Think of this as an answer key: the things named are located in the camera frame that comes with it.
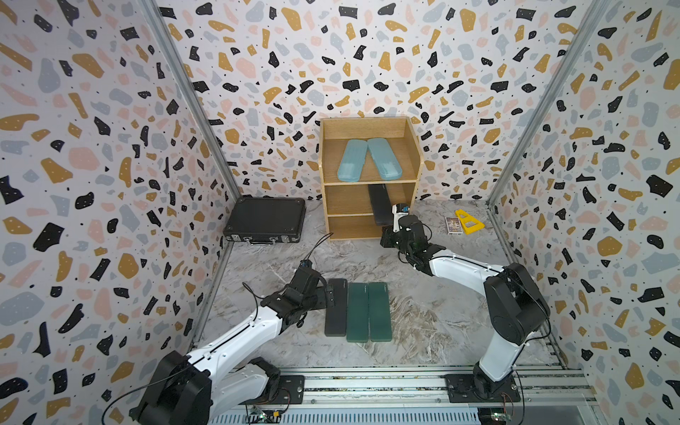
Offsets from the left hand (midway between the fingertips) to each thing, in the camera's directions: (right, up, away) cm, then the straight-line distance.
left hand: (325, 292), depth 85 cm
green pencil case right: (+18, -10, +1) cm, 21 cm away
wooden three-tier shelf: (+7, +30, +15) cm, 35 cm away
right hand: (+19, +21, +7) cm, 30 cm away
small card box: (+52, +21, +28) cm, 62 cm away
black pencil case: (+3, -8, +1) cm, 9 cm away
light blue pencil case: (+9, +43, +2) cm, 44 cm away
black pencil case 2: (+19, +29, +5) cm, 35 cm away
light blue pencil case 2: (+20, +45, +5) cm, 49 cm away
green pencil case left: (+11, -7, +3) cm, 13 cm away
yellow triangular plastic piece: (+62, +21, +28) cm, 72 cm away
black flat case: (-27, +24, +23) cm, 42 cm away
